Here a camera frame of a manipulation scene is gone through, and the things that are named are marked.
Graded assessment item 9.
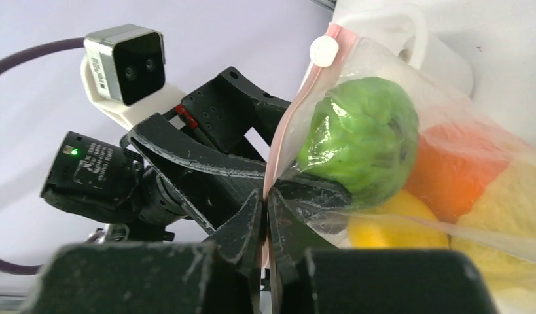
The orange toy fruit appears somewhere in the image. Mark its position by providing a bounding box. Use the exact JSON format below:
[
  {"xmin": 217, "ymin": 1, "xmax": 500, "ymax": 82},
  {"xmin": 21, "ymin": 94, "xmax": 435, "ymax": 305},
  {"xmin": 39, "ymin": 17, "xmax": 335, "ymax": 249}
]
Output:
[{"xmin": 405, "ymin": 124, "xmax": 517, "ymax": 222}]

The yellow napa cabbage toy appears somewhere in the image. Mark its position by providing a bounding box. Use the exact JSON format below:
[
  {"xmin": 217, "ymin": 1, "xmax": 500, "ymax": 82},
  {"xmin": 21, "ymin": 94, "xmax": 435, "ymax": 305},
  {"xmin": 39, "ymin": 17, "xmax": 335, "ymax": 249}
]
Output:
[{"xmin": 450, "ymin": 159, "xmax": 536, "ymax": 293}]

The green lime toy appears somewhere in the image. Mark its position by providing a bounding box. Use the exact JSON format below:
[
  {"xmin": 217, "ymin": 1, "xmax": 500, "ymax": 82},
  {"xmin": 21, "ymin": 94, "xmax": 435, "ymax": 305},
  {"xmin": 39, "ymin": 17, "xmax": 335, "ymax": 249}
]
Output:
[{"xmin": 296, "ymin": 77, "xmax": 419, "ymax": 207}]

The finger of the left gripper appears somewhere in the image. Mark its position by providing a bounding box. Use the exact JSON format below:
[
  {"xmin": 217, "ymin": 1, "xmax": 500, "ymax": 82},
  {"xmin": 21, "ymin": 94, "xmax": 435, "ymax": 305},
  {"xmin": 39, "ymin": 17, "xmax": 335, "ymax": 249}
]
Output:
[
  {"xmin": 272, "ymin": 171, "xmax": 352, "ymax": 217},
  {"xmin": 127, "ymin": 113, "xmax": 265, "ymax": 234}
]

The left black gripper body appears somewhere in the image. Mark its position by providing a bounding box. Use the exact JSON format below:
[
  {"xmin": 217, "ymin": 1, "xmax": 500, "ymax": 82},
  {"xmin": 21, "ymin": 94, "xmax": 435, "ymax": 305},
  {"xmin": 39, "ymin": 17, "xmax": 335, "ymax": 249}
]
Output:
[{"xmin": 175, "ymin": 67, "xmax": 290, "ymax": 161}]

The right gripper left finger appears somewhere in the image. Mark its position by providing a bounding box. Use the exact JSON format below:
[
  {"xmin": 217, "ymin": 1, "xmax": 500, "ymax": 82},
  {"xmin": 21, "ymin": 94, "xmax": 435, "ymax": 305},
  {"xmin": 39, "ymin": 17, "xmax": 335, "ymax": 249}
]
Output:
[{"xmin": 204, "ymin": 189, "xmax": 264, "ymax": 277}]

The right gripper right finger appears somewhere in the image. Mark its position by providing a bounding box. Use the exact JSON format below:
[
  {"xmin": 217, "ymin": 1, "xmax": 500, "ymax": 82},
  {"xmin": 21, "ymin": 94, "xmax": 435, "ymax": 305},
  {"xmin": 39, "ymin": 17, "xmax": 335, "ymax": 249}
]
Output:
[{"xmin": 266, "ymin": 187, "xmax": 338, "ymax": 285}]

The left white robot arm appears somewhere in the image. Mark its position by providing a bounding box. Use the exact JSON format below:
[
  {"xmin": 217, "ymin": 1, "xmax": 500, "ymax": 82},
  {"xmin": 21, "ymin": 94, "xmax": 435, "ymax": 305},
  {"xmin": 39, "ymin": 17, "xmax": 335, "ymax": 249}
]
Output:
[{"xmin": 41, "ymin": 67, "xmax": 289, "ymax": 242}]

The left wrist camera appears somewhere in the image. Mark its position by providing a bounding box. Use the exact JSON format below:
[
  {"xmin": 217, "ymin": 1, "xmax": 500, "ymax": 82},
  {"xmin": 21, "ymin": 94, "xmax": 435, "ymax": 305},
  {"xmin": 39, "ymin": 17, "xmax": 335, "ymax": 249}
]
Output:
[{"xmin": 80, "ymin": 24, "xmax": 185, "ymax": 130}]

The clear zip top bag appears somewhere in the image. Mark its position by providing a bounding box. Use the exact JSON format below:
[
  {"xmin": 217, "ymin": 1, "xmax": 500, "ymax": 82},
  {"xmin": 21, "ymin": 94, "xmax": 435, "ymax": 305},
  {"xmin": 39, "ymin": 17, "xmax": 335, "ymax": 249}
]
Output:
[{"xmin": 262, "ymin": 22, "xmax": 536, "ymax": 314}]

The yellow lemon toy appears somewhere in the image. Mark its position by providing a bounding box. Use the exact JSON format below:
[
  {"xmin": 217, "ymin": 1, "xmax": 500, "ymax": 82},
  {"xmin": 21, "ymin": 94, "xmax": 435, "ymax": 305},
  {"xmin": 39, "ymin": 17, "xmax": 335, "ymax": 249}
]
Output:
[{"xmin": 347, "ymin": 190, "xmax": 449, "ymax": 249}]

